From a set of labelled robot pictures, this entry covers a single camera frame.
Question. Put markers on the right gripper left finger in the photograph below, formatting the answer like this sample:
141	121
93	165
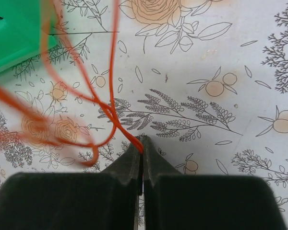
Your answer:
122	199

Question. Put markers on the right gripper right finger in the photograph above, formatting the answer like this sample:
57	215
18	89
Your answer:
155	170

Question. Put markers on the green compartment tray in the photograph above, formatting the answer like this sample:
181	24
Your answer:
21	27

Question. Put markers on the floral table mat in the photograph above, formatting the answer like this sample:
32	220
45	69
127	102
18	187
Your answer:
206	80

